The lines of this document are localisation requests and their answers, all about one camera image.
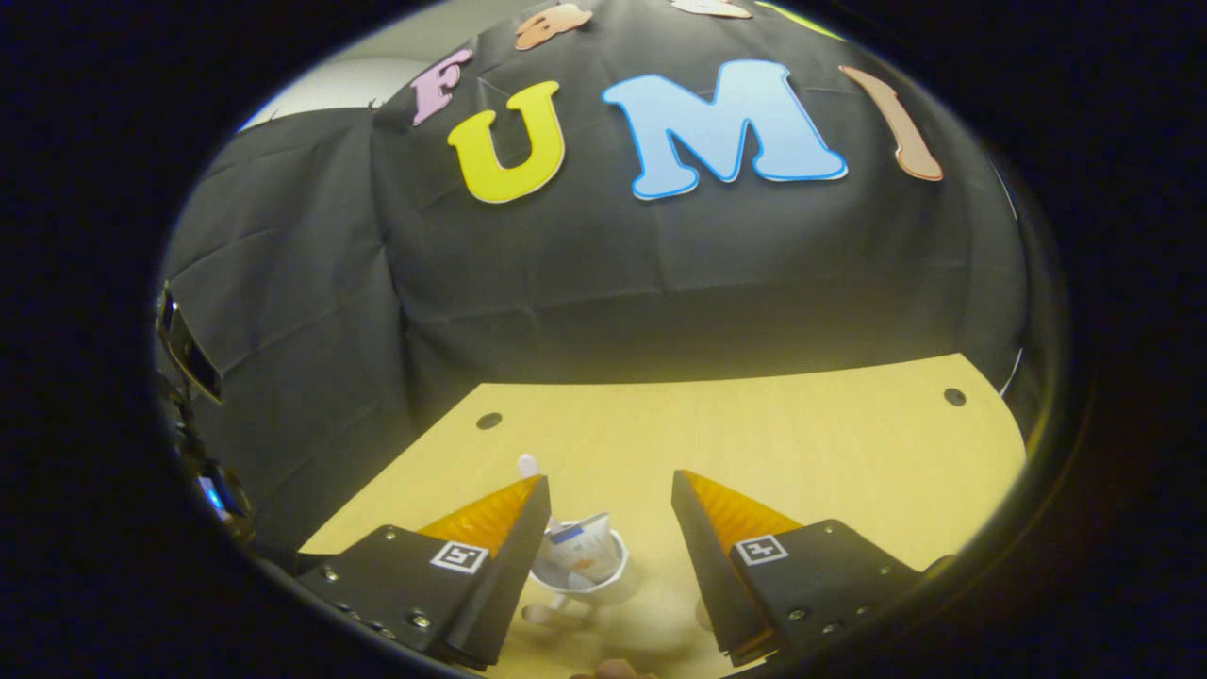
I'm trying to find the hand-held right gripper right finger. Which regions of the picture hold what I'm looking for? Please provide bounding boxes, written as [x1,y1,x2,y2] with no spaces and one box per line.
[670,470,955,667]

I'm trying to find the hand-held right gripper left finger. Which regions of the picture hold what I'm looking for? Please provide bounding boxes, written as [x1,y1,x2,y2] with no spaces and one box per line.
[295,474,554,671]

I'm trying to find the white toothpaste tube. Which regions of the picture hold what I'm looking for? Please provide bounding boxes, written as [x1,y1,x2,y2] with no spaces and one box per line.
[545,511,616,586]

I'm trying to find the white cup with wooden handle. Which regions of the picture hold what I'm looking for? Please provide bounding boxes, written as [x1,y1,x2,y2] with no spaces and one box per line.
[521,517,631,629]

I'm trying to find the pale pink toothbrush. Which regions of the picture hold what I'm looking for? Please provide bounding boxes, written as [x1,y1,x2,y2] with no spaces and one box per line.
[516,454,563,535]

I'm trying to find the wooden desktop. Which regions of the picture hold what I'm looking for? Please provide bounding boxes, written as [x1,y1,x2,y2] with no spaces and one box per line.
[300,353,1029,679]

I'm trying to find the black backdrop cloth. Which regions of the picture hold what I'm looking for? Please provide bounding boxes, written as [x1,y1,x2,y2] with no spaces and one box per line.
[158,0,1031,557]

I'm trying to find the dark device with blue light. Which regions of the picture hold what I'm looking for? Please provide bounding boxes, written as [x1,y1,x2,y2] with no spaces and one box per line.
[192,459,252,525]

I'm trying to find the flat black device on stand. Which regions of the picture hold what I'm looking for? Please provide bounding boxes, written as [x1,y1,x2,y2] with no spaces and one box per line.
[157,287,226,406]

